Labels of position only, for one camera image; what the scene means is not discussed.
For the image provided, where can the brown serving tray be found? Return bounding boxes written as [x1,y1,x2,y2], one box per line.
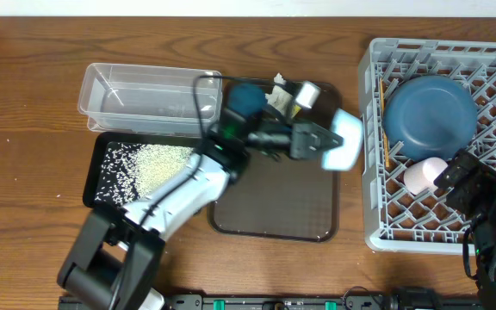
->
[208,77,344,243]

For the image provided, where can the blue plate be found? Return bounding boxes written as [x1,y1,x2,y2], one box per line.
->
[384,76,478,162]

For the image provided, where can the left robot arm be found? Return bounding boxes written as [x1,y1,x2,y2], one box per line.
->
[57,78,362,309]

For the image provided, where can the clear plastic bin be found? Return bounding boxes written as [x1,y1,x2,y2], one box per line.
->
[77,63,222,137]

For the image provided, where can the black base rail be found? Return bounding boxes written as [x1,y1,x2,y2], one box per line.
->
[58,286,481,310]

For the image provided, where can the yellow green snack wrapper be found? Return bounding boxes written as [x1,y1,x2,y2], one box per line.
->
[290,104,301,120]

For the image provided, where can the white tissue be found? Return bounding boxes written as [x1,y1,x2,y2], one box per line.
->
[265,73,297,116]

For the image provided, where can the black plastic tray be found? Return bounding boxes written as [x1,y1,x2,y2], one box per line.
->
[83,132,199,208]

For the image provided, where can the grey dishwasher rack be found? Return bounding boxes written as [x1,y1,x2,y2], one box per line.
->
[358,38,496,255]

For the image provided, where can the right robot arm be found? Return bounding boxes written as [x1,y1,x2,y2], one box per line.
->
[434,150,496,309]

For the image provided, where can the light blue rice bowl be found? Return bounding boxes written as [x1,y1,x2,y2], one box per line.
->
[321,108,363,171]

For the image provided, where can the white rice grains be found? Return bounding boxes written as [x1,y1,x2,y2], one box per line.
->
[94,142,193,207]

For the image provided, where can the pink cup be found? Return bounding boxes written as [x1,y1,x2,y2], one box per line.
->
[403,158,448,195]

